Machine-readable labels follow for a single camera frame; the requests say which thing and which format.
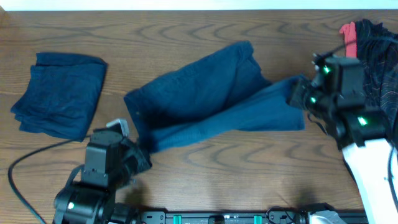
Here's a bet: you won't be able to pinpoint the dark blue denim shorts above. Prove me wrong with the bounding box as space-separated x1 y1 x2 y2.
124 41 305 152

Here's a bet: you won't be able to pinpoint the red cloth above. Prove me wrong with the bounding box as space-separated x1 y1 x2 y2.
339 22 358 58

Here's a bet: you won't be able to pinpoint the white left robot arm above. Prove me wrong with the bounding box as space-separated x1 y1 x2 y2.
52 138 152 223

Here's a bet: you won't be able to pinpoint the folded dark blue garment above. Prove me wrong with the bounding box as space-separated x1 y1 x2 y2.
11 52 108 141

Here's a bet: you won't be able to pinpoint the black patterned garment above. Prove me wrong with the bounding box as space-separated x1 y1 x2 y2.
355 19 397 127

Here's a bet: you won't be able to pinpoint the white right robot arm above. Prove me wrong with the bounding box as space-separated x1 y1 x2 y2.
287 78 397 223

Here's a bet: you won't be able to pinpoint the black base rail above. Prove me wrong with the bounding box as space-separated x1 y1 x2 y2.
130 202 369 224

